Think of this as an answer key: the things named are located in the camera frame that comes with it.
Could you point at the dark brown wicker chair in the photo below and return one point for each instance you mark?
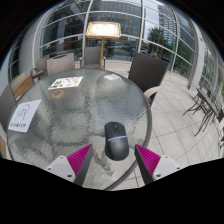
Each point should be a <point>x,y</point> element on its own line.
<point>6,106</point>
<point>148,71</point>

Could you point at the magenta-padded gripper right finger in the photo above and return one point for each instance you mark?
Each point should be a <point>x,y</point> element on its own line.
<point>148,160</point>

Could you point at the brown tape roll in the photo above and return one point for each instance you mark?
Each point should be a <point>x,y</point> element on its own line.
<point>53,94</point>

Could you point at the grey wicker chair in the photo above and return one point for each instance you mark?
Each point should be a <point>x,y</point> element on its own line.
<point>41,65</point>
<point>93,55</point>
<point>60,63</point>

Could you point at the golden menu stand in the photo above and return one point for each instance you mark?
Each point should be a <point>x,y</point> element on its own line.
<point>103,30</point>

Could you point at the colourful printed menu card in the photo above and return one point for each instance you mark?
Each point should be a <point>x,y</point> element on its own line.
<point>65,83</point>

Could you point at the dark metal patio table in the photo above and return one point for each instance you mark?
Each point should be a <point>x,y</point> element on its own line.
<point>206,100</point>

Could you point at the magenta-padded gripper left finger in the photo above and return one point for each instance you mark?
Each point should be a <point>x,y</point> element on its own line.
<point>78,160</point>

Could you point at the black computer mouse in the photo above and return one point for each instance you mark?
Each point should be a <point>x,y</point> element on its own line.
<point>116,141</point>

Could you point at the wooden slatted bench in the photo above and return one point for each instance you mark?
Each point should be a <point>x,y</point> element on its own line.
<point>21,86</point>

